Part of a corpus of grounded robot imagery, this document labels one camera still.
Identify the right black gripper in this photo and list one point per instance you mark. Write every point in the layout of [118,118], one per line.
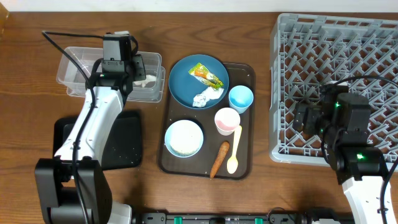
[313,113]

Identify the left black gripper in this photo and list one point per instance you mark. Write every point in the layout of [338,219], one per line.
[138,61]

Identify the white tissue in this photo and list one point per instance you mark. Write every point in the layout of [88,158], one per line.
[200,100]
[143,83]

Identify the dark blue plate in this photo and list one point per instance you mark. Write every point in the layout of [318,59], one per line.
[184,87]

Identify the light blue cup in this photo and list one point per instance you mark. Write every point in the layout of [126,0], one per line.
[240,98]

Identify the green orange snack wrapper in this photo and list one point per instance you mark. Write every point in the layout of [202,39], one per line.
[202,74]

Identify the pink white cup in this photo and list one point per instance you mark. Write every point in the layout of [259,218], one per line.
[227,120]

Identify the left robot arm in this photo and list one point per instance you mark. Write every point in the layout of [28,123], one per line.
[72,187]

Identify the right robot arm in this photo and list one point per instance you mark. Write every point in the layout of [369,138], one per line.
[341,120]

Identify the grey dishwasher rack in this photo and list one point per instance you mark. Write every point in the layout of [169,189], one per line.
[309,50]

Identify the clear plastic bin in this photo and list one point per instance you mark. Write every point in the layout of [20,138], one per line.
[85,57]

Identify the black rectangular bin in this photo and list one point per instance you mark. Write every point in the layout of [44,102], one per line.
[123,148]

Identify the orange carrot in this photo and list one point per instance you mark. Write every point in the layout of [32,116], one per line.
[223,150]

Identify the cream plastic spoon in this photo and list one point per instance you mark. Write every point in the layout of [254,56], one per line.
[232,163]

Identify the brown serving tray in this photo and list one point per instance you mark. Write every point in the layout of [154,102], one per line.
[200,164]

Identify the light blue rice bowl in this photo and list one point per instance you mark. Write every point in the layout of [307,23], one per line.
[183,138]

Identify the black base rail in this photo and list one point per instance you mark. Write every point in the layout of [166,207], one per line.
[270,218]

